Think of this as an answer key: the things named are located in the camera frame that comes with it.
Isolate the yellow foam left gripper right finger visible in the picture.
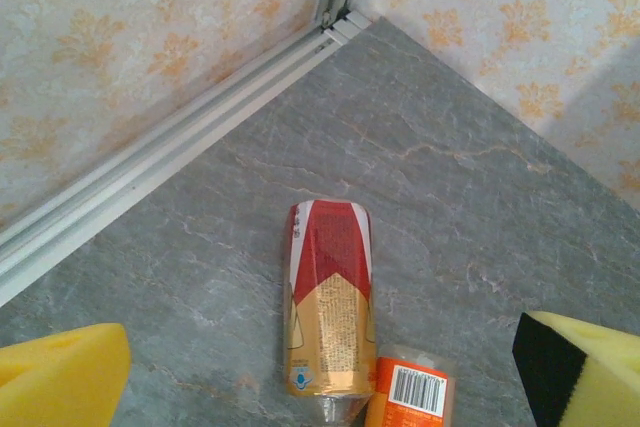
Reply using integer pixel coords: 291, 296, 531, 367
512, 310, 640, 427

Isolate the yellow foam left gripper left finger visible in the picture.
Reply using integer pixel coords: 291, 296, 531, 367
0, 322, 132, 427

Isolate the orange label plastic bottle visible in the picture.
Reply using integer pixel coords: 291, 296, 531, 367
363, 343, 457, 427

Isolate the red gold label plastic bottle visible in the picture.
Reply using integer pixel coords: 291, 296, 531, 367
282, 199, 379, 423

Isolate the aluminium frame side rail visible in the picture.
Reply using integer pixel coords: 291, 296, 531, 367
0, 9, 374, 309

